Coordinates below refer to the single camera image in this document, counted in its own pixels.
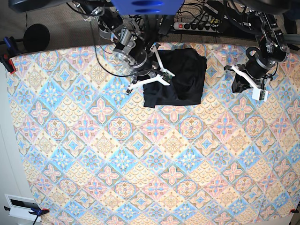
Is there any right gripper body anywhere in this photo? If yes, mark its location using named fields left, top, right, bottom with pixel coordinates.
left=126, top=43, right=175, bottom=94

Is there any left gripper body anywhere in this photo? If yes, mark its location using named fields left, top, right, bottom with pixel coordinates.
left=224, top=55, right=273, bottom=101

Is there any black t-shirt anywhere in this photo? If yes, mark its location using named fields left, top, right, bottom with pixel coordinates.
left=143, top=48, right=207, bottom=108

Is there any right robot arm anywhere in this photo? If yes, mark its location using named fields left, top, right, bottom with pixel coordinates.
left=8, top=0, right=175, bottom=94

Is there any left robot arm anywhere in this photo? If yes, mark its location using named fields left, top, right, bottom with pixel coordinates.
left=223, top=0, right=290, bottom=102

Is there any white power strip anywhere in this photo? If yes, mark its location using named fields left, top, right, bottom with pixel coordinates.
left=173, top=22, right=218, bottom=32

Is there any patterned tablecloth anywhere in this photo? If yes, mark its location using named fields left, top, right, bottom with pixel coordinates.
left=6, top=44, right=300, bottom=225

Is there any black round stool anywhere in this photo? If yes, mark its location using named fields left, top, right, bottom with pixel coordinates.
left=23, top=23, right=50, bottom=53

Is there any orange clamp bottom right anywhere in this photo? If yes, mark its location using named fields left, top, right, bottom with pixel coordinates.
left=290, top=209, right=299, bottom=214

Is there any blue clamp top left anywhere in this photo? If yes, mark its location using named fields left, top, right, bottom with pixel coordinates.
left=0, top=36, right=23, bottom=51

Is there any blue clamp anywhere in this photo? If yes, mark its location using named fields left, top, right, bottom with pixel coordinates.
left=4, top=206, right=50, bottom=225
left=0, top=36, right=23, bottom=51

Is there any blue clamp bottom left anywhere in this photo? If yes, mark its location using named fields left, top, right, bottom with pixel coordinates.
left=4, top=206, right=50, bottom=225

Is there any white floor outlet box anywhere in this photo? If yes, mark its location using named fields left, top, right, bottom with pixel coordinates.
left=5, top=194, right=39, bottom=222

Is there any aluminium frame post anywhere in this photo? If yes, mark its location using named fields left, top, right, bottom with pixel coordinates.
left=284, top=34, right=300, bottom=51

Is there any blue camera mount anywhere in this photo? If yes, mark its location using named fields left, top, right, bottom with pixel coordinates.
left=111, top=0, right=184, bottom=15

